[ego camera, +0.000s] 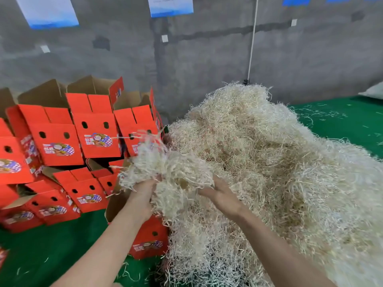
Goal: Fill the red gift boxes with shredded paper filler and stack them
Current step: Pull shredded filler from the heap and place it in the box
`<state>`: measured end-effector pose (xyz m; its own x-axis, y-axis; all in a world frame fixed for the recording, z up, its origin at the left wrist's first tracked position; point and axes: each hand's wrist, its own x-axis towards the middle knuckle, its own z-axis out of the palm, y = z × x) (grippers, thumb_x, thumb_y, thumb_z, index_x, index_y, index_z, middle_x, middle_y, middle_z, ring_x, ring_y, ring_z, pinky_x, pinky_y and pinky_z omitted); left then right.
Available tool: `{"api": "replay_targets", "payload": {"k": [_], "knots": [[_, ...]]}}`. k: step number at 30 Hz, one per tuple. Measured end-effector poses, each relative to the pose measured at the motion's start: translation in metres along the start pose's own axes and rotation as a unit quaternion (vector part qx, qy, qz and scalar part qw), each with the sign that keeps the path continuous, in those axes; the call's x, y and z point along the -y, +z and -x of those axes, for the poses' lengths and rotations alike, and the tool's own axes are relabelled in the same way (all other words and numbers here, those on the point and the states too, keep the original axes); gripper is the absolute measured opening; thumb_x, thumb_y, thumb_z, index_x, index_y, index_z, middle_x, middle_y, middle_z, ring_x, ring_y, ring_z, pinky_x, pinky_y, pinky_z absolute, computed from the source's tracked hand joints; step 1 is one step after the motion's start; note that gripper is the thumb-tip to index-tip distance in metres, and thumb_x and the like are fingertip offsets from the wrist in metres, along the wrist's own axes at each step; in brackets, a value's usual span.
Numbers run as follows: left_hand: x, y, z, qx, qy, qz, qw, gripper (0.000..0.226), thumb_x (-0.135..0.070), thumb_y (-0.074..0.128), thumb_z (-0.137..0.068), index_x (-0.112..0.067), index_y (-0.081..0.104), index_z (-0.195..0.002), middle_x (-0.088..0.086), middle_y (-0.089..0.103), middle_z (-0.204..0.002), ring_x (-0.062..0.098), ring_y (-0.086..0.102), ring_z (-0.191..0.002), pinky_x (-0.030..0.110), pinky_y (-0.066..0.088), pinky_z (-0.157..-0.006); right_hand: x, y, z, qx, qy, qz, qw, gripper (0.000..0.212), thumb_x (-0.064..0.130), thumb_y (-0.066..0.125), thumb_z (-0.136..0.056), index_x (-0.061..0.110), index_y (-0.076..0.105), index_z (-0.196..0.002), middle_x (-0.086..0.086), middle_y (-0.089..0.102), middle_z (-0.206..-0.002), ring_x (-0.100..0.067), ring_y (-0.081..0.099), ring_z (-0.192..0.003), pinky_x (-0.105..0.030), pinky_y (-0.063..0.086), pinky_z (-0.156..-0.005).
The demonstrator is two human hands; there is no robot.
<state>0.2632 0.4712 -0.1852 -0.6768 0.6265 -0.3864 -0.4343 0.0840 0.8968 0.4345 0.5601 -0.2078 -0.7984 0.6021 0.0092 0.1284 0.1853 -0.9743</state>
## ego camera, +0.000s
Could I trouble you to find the person's left hand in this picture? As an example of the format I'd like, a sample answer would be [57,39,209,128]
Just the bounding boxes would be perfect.
[124,175,160,223]

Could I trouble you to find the person's right hand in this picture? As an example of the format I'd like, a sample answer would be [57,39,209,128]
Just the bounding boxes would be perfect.
[197,174,250,223]

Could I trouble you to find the person's left forearm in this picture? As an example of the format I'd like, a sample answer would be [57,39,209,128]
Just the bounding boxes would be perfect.
[51,206,153,287]

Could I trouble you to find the white pole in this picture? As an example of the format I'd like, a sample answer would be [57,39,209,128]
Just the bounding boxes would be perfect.
[243,0,261,86]

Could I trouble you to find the pile of wood wool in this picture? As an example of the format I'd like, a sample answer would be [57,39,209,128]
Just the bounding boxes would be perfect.
[152,82,383,287]

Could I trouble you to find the person's right forearm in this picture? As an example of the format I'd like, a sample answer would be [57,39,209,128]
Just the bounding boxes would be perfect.
[233,206,337,287]

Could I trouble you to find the small straw filler clump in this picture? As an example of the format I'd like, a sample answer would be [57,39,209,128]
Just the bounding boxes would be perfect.
[117,136,216,224]

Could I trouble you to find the white sack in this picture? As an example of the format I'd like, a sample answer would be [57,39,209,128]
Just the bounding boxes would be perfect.
[358,81,383,101]

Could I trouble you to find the white blue wall poster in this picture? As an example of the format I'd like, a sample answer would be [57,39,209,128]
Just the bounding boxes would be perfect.
[14,0,80,30]
[146,0,195,19]

